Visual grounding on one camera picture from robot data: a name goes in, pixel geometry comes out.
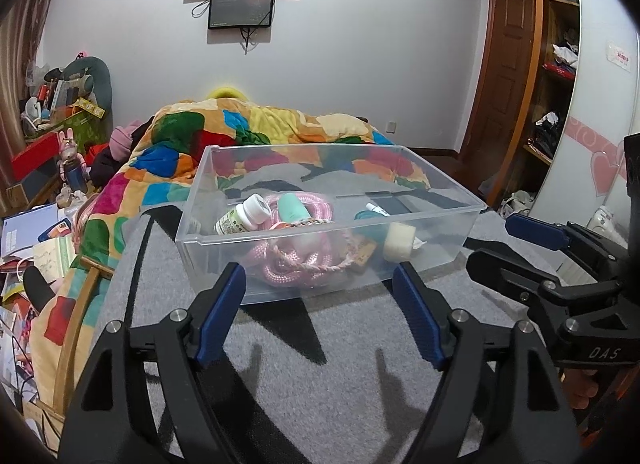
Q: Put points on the grey black zebra blanket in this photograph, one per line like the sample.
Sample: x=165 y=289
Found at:
x=333 y=378

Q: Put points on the person's right hand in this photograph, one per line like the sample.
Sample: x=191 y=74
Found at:
x=579 y=387

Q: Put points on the white pill bottle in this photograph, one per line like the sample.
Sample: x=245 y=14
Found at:
x=244 y=217

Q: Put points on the wooden shelf unit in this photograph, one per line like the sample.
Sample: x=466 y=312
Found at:
x=549 y=86

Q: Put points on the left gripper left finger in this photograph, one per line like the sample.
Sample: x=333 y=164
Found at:
x=110 y=418

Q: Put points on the striped pink curtain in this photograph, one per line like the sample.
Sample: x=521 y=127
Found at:
x=21 y=31

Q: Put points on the white wardrobe door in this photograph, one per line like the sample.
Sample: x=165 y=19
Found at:
x=588 y=168

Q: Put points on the small black wall screen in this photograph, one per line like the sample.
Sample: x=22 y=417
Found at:
x=224 y=14

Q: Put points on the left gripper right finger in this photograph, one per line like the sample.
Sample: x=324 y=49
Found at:
x=499 y=399

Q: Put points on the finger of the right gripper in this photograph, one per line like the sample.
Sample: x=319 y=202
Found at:
x=525 y=284
x=535 y=232

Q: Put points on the blue notebook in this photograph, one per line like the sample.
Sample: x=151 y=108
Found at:
x=21 y=232

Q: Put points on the colourful patchwork quilt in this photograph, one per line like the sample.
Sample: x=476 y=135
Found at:
x=160 y=170

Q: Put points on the mint green bottle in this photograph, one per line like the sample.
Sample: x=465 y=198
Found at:
x=291 y=209

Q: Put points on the red box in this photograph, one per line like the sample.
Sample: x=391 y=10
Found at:
x=34 y=156

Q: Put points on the small brown cork tag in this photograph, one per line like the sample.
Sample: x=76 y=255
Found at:
x=365 y=250

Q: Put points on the clear plastic storage bin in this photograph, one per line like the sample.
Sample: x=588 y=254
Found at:
x=335 y=181

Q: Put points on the white bandage tape roll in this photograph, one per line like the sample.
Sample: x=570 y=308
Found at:
x=398 y=244

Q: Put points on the pink bunny water bottle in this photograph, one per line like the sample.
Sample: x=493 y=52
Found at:
x=72 y=166

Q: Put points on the wall power socket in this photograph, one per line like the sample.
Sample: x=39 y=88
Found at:
x=391 y=126

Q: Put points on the pink knit hat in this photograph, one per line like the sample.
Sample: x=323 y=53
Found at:
x=121 y=139

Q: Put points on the yellow pillow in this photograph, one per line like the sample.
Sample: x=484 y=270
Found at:
x=227 y=92

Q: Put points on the white ointment tube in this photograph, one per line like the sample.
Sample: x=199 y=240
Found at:
x=377 y=209

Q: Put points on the wooden door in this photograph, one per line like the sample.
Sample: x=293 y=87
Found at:
x=502 y=81

